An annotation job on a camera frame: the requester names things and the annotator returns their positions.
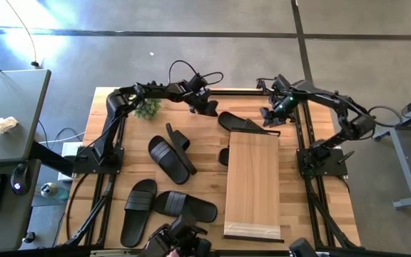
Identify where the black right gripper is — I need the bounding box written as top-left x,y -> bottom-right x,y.
259,93 -> 298,129

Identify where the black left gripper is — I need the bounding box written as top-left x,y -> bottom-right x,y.
186,85 -> 220,118

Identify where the green artificial ball plant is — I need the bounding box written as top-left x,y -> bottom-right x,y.
132,98 -> 162,121

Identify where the white power box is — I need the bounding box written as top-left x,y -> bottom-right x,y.
57,141 -> 86,182

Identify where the black desk foot bar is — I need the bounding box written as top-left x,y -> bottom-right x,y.
29,140 -> 76,178

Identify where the silver round can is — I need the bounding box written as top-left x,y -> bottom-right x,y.
40,181 -> 71,201

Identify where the light grey desk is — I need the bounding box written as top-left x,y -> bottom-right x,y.
0,69 -> 52,165

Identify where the black computer mouse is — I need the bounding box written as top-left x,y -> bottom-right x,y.
10,162 -> 32,196

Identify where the crumpled white paper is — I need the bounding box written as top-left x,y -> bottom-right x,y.
0,116 -> 19,138

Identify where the dark grey desk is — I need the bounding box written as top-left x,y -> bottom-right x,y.
0,158 -> 43,253

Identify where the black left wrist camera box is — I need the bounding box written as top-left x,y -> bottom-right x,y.
186,74 -> 209,93

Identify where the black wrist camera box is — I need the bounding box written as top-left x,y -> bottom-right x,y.
271,74 -> 292,93
186,74 -> 209,93

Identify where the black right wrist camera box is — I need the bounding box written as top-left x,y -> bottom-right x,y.
271,74 -> 292,93

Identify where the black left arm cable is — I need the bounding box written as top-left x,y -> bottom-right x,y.
168,59 -> 225,86

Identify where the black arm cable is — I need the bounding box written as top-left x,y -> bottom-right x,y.
168,59 -> 225,86
367,105 -> 405,129

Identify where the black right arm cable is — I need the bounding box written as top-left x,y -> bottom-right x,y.
367,105 -> 405,129

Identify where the white floor cable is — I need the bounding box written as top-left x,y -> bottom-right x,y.
38,131 -> 86,146

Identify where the grey metal table frame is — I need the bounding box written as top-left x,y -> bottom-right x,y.
370,88 -> 411,211

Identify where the black floor cable with plug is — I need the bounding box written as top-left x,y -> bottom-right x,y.
4,0 -> 41,69

